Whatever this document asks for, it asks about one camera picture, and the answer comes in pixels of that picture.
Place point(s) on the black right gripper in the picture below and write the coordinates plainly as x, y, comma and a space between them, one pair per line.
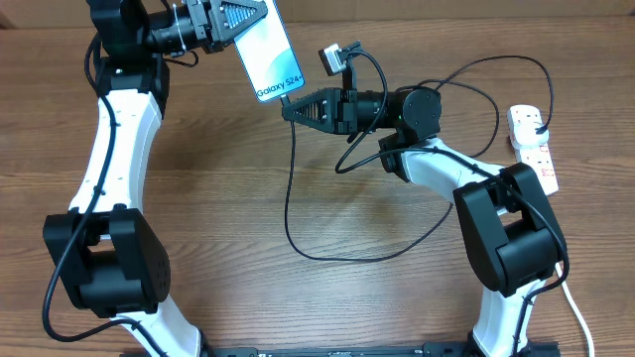
331, 105

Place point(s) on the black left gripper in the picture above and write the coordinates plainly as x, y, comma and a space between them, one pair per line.
202, 9

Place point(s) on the blue Galaxy smartphone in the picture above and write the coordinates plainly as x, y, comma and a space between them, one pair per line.
268, 57

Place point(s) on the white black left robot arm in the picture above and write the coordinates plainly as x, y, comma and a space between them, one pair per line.
107, 257

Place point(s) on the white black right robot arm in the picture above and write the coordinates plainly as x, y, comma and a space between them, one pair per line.
513, 241

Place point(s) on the white charger plug adapter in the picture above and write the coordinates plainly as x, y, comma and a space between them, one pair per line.
525, 135

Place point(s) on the white power strip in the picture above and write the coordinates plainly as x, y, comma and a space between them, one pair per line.
538, 158

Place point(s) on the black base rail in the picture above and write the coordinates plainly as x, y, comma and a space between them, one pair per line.
342, 352

